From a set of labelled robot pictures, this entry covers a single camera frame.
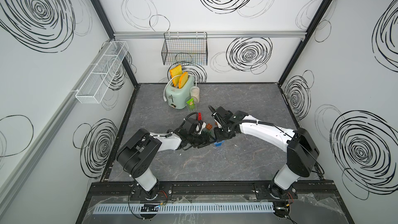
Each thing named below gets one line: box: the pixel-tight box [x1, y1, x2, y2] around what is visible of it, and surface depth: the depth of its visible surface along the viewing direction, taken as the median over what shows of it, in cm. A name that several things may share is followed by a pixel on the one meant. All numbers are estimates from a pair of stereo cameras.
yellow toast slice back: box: [169, 64, 183, 88], surface depth 101 cm
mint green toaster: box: [165, 75, 195, 110], surface depth 101 cm
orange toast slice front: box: [178, 71, 189, 89], surface depth 96 cm
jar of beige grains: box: [189, 85, 201, 104], surface depth 104 cm
